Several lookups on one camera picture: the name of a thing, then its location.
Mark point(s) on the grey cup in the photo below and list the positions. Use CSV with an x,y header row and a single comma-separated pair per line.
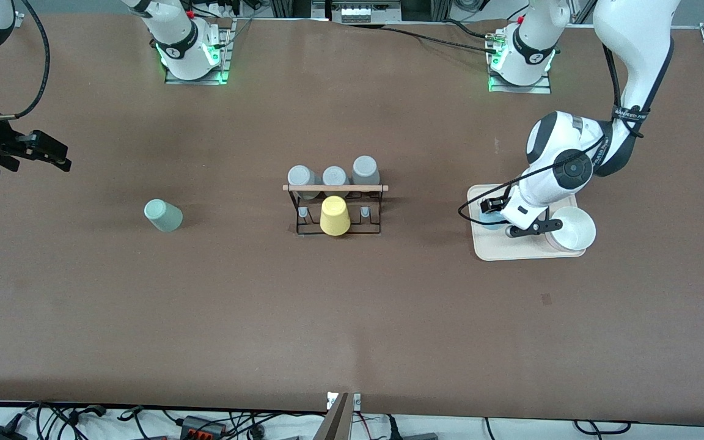
x,y
302,177
365,169
335,176

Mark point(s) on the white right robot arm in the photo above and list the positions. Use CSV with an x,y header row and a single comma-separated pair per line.
x,y
175,36

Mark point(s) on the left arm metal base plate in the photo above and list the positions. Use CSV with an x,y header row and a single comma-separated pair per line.
x,y
520,88

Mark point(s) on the grey metal stand post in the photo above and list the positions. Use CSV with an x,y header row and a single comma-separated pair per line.
x,y
335,421

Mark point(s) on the white marker tag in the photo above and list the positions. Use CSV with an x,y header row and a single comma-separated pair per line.
x,y
331,400

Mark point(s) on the grey terminal block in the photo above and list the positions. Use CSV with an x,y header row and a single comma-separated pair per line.
x,y
364,12

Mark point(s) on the black power strip orange switches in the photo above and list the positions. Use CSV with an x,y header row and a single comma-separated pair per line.
x,y
202,428

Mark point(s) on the beige plastic tray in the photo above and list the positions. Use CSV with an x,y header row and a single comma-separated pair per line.
x,y
505,244

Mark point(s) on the yellow cup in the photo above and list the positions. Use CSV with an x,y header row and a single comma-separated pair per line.
x,y
335,217

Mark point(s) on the pale green cup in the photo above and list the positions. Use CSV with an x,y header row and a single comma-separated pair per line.
x,y
164,216

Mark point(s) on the black power adapter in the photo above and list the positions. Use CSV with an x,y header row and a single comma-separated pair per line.
x,y
0,434

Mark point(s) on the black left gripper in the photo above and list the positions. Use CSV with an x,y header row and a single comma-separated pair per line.
x,y
494,203

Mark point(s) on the white bowl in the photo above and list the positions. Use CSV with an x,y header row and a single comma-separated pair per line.
x,y
575,232

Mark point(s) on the light blue cup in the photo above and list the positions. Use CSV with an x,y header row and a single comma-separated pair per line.
x,y
491,219

